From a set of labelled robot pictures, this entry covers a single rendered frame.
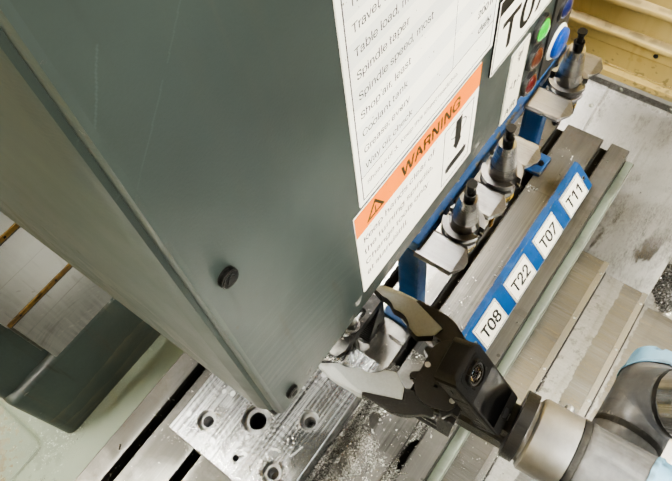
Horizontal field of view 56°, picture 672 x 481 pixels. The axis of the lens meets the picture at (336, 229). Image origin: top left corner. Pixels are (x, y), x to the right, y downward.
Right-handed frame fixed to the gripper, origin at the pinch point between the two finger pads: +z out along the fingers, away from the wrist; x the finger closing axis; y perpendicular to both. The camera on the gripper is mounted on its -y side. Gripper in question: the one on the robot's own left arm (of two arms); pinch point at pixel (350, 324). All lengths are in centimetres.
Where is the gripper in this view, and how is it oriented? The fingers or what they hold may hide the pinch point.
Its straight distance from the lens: 67.5
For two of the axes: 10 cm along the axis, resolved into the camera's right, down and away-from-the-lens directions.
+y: 0.7, 4.9, 8.7
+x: 5.3, -7.6, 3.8
